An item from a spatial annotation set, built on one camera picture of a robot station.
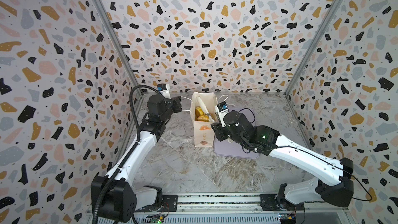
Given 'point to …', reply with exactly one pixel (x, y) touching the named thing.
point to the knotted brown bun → (202, 117)
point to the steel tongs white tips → (211, 118)
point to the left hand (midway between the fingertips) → (181, 94)
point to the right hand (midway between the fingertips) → (212, 121)
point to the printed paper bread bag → (203, 134)
